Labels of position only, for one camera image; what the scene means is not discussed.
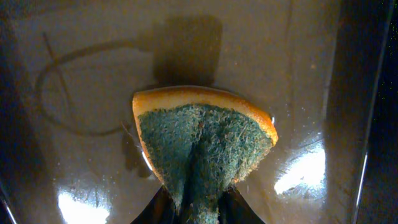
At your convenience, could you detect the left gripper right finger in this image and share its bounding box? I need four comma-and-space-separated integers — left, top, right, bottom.
218, 187, 265, 224

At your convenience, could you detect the yellow green sponge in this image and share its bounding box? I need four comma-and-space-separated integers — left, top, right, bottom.
132, 86, 278, 223

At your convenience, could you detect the small black tray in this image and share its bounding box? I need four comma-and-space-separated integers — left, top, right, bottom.
1, 0, 397, 223

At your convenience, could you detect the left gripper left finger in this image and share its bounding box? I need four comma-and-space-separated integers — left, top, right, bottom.
131, 186, 177, 224

